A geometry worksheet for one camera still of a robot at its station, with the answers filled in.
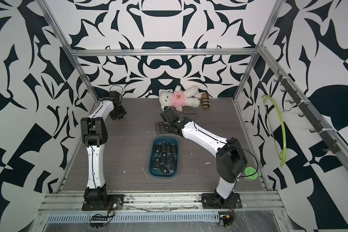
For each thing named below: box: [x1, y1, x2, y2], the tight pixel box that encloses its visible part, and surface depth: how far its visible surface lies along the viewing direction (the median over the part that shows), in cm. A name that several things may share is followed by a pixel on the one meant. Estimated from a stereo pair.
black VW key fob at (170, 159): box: [165, 154, 175, 166], surface depth 89 cm
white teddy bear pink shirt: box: [158, 85, 201, 112], surface depth 113 cm
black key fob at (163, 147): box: [160, 142, 167, 153], surface depth 93 cm
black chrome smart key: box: [169, 161, 177, 173], surface depth 86 cm
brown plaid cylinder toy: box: [201, 92, 211, 109], surface depth 117 cm
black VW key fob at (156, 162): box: [153, 156, 161, 170], surface depth 89 cm
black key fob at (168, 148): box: [166, 143, 172, 155], surface depth 93 cm
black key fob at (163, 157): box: [160, 152, 167, 163], surface depth 91 cm
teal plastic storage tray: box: [149, 136, 179, 179], surface depth 91 cm
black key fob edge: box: [159, 164, 170, 176], surface depth 85 cm
